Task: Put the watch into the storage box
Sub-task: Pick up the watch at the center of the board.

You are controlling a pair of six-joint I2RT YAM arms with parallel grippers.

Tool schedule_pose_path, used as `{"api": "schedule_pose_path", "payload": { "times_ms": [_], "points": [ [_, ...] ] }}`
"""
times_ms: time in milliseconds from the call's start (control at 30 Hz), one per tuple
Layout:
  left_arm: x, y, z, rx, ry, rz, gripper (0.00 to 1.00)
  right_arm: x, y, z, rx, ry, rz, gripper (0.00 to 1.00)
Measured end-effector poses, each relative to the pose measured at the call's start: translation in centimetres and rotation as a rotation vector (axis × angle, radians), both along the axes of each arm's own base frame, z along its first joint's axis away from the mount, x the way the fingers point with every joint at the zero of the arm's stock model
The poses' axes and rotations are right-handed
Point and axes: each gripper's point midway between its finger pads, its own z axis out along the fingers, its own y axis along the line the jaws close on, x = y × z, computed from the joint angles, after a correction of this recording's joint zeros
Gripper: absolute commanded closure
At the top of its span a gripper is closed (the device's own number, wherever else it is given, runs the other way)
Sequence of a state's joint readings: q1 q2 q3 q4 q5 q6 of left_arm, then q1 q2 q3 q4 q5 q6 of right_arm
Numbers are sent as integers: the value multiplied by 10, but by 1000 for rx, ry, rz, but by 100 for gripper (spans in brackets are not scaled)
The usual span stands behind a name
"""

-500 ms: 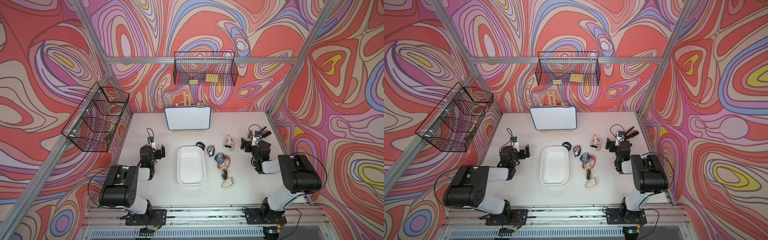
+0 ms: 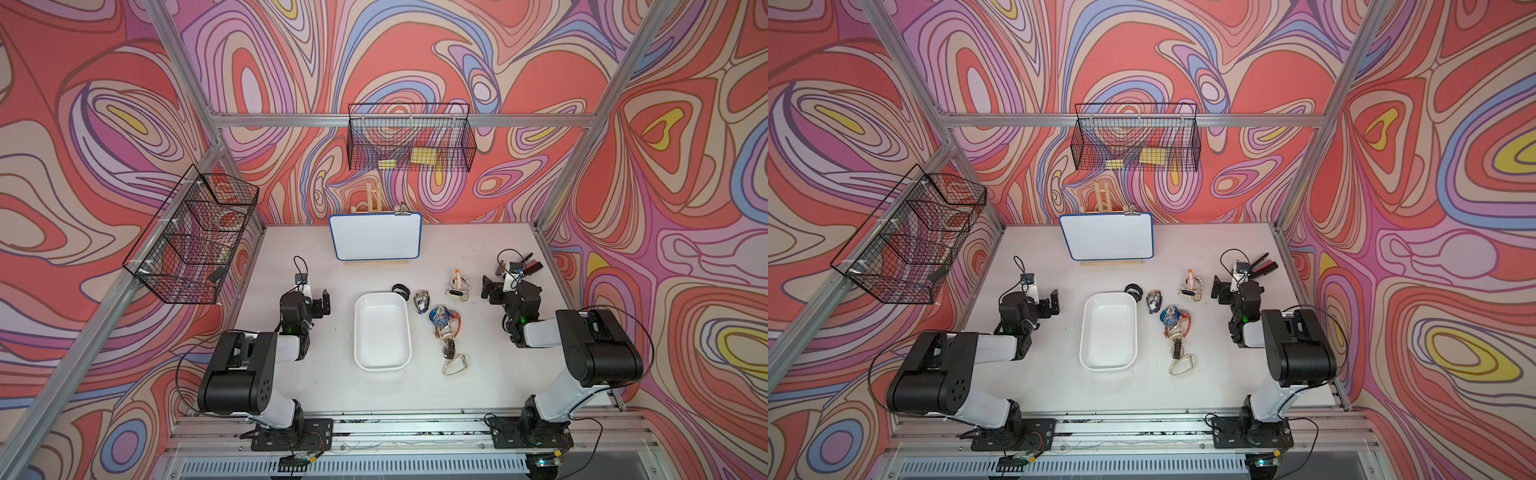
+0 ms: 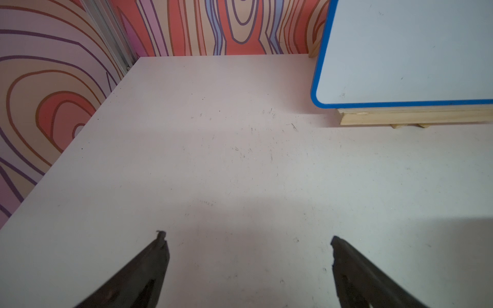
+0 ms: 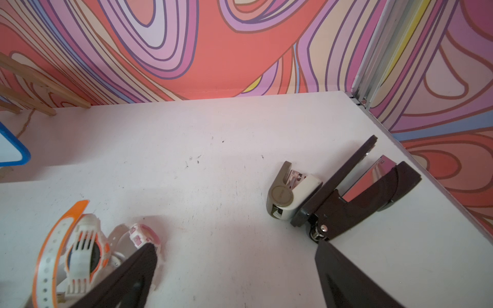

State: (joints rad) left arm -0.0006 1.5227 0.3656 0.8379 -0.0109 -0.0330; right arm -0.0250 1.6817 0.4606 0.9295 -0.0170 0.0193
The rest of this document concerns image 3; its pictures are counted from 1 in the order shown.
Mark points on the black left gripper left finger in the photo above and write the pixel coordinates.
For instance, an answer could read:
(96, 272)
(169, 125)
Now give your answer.
(139, 282)

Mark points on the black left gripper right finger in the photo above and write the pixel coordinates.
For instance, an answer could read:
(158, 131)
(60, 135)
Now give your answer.
(360, 283)

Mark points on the wooden board easel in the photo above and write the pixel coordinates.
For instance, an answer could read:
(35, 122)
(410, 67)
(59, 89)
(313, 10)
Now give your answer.
(408, 115)

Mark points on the aluminium frame post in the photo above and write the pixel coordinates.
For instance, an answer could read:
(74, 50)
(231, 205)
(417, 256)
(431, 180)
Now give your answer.
(105, 19)

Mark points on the white board blue rim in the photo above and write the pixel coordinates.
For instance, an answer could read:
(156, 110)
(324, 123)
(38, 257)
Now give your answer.
(435, 19)

